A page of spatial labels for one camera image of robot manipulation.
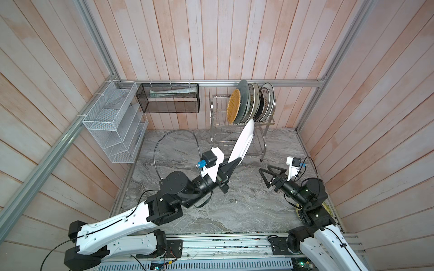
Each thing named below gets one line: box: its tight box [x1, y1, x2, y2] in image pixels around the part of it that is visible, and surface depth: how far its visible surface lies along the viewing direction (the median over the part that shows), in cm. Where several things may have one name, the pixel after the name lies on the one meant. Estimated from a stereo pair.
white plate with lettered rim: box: [227, 118, 255, 166], surface depth 46 cm
